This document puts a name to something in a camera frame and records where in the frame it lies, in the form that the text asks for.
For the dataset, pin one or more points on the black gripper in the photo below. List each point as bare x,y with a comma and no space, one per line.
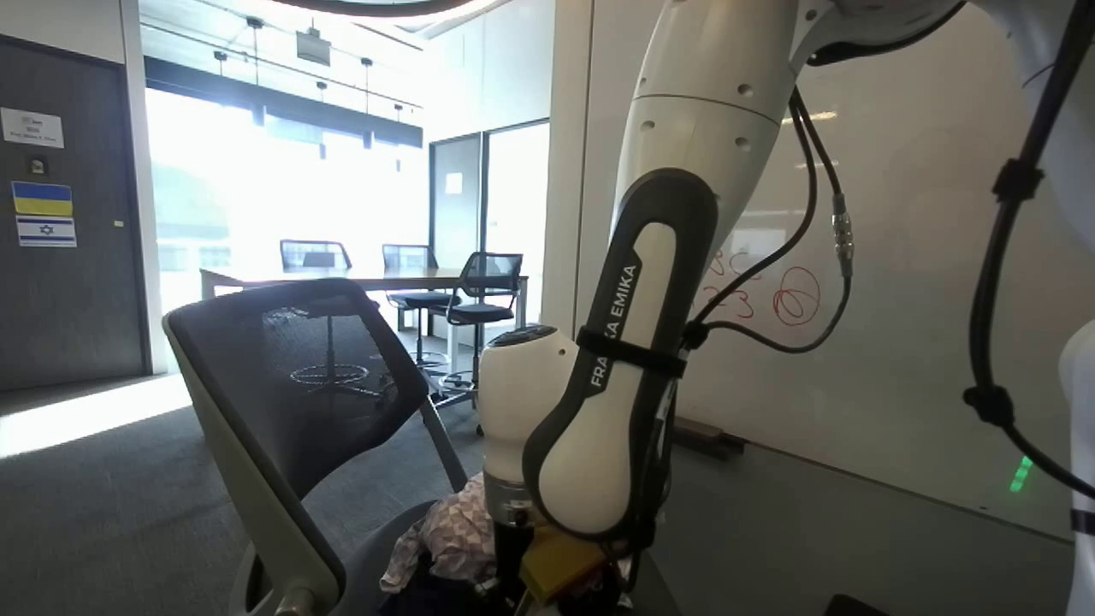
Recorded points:
511,568

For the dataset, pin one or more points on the black mesh office chair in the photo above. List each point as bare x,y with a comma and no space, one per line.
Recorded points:
295,376

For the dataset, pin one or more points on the hanging ceiling sign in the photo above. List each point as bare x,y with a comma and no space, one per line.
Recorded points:
311,45

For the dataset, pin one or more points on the dark grey door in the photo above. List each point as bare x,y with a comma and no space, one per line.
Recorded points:
103,310

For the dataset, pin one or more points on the long meeting table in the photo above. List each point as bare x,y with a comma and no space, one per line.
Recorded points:
378,277

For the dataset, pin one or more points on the white door sign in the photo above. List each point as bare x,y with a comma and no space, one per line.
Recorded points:
31,128

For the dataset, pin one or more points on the large whiteboard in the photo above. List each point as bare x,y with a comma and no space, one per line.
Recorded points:
911,286

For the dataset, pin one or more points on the blue swivel office chair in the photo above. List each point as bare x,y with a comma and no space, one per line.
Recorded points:
483,310
311,254
414,300

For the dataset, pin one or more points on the blue and yellow flag poster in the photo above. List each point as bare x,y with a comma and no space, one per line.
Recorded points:
41,212

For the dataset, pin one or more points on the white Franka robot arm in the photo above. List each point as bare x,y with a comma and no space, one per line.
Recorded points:
684,115

